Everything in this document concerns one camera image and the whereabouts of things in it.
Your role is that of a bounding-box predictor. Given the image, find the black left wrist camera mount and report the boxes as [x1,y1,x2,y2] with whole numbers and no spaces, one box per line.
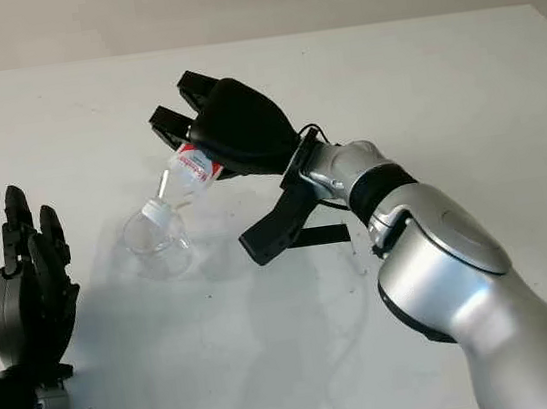
[0,343,79,409]

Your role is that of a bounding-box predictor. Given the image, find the clear plastic cup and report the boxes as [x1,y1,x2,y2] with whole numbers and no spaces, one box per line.
[117,197,196,286]

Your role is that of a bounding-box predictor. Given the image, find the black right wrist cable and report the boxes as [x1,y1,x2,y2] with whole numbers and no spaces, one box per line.
[298,118,344,153]

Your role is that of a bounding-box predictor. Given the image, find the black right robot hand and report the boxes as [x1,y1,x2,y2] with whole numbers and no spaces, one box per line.
[142,56,308,192]

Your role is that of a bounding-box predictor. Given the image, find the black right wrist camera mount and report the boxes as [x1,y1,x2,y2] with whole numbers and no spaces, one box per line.
[225,124,358,270]

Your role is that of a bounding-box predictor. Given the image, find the water bottle red white label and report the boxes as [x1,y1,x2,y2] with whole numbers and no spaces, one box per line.
[133,139,232,228]

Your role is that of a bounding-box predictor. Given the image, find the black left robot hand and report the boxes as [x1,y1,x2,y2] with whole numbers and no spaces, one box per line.
[0,177,92,377]

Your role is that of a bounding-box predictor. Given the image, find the black tape strip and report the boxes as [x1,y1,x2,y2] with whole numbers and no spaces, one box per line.
[298,222,351,249]

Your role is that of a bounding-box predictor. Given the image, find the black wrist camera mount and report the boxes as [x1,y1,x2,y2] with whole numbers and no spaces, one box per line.
[225,124,358,270]
[0,343,79,409]

